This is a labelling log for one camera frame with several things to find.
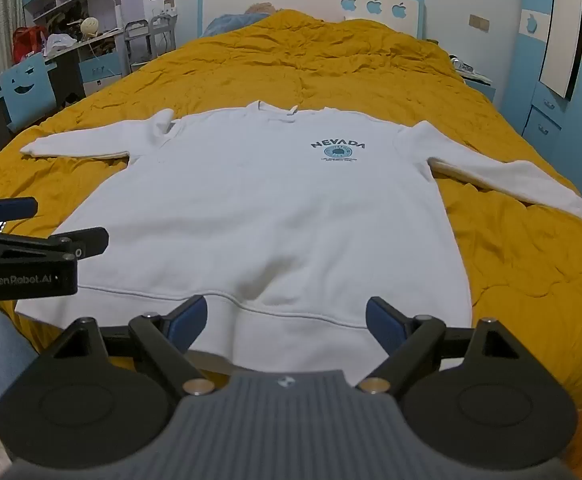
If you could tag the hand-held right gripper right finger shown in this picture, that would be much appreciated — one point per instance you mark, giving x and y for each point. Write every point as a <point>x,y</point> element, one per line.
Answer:
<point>385,324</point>

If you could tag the black framed white board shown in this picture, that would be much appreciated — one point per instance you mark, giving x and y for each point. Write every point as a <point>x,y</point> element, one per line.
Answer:
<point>563,25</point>

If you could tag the light blue cloth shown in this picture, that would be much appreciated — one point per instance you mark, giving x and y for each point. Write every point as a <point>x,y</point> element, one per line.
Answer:
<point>1,355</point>

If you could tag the blue face-cutout chair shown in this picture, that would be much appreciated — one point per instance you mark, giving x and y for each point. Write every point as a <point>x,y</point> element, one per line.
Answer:
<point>25,92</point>

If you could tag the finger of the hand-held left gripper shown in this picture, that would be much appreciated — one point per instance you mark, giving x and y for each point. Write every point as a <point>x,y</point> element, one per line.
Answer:
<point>76,242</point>
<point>13,206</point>

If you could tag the white printed sweatshirt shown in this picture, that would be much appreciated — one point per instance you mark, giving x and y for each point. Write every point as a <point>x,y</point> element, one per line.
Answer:
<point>251,210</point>

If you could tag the blue and dark desk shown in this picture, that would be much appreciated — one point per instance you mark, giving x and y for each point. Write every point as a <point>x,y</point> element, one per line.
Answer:
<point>93,67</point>

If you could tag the blue nightstand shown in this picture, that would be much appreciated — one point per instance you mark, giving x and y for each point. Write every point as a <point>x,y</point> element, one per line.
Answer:
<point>481,87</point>

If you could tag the yellow bed blanket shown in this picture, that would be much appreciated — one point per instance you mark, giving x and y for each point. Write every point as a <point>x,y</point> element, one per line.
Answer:
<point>296,70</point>

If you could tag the round beige plush toy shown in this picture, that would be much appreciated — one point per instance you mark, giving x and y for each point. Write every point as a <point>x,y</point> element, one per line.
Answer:
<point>90,28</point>

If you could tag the blue pillow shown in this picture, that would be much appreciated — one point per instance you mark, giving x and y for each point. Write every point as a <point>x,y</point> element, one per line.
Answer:
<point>226,23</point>

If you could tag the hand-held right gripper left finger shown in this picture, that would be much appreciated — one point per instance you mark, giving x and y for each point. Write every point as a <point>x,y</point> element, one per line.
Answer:
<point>187,324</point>

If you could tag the white plastic bag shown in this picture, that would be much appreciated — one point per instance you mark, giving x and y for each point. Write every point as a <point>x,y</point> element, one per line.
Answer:
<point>61,41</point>

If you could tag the white chair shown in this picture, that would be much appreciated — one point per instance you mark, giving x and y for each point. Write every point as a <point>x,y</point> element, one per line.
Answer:
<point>146,42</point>

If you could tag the red bag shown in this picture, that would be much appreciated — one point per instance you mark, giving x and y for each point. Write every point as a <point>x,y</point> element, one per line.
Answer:
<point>27,42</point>

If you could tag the blue and white wardrobe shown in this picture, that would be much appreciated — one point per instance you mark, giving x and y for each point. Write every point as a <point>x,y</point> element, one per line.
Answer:
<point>526,95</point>

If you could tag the white and blue headboard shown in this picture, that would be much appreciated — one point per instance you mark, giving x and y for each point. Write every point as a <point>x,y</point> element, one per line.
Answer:
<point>311,2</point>

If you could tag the brown wall socket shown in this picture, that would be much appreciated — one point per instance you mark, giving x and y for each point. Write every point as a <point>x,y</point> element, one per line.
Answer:
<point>479,22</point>

